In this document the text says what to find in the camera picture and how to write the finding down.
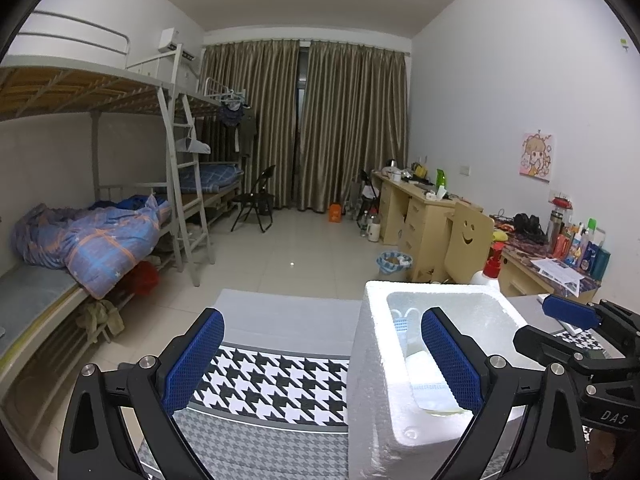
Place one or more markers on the grey hanging pouch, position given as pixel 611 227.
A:
pixel 192 146

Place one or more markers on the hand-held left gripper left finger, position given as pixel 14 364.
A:
pixel 195 360

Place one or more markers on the white foam box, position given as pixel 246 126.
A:
pixel 375 360

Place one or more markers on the white metal bunk bed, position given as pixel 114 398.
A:
pixel 210 175
pixel 75 82

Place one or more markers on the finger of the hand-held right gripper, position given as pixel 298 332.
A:
pixel 540 345
pixel 570 311

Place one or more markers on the dark hanging clothes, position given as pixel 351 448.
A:
pixel 240 130

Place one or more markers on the houndstooth table cloth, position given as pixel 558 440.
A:
pixel 280 385

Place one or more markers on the wooden desk with patterned cover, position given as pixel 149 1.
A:
pixel 520 275

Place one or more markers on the metal pot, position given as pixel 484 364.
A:
pixel 392 170

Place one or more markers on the orange bottle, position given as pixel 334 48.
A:
pixel 335 213

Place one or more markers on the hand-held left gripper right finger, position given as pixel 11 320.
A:
pixel 452 360

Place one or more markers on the blue checked quilt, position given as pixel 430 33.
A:
pixel 100 240

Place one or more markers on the blue waste basket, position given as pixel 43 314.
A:
pixel 395 264

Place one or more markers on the printed paper sheets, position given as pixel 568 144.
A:
pixel 557 272

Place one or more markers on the white face mask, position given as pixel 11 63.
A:
pixel 435 395

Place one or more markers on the pink cartoon wall poster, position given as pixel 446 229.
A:
pixel 537 156

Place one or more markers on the green wall hook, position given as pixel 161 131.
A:
pixel 625 43

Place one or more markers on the white bottle with red pump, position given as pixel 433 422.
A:
pixel 487 277

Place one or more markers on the group of toiletry bottles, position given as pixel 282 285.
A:
pixel 580 245

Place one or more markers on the wooden chair with smiley face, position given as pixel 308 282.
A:
pixel 465 250

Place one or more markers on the beige cloth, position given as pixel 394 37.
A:
pixel 100 320

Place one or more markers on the wooden desk with drawers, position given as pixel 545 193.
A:
pixel 415 220

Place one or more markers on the black folding chair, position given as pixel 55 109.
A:
pixel 257 195

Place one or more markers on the white plastic jug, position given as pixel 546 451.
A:
pixel 373 232

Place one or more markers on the brown curtain panel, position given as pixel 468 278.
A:
pixel 255 125
pixel 355 125

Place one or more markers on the yellow soft item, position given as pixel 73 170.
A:
pixel 500 235

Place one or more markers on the white air conditioner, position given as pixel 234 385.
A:
pixel 172 40

